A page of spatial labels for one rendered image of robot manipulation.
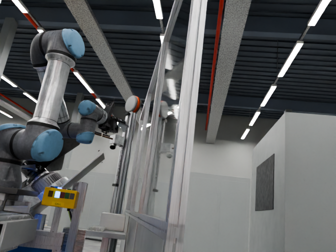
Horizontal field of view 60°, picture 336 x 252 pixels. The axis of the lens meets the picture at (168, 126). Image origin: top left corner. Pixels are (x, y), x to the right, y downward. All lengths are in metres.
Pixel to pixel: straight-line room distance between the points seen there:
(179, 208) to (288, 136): 2.22
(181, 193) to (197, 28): 0.46
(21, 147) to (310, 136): 2.40
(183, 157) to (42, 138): 0.55
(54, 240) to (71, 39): 0.97
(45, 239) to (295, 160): 2.08
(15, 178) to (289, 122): 2.34
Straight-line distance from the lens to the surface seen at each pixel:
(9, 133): 1.21
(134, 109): 2.49
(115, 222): 2.11
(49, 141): 1.11
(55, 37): 1.26
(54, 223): 1.65
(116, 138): 2.36
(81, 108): 1.38
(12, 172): 1.20
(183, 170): 0.72
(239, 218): 7.24
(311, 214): 2.80
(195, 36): 0.86
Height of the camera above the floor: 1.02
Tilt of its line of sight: 17 degrees up
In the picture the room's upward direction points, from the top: 7 degrees clockwise
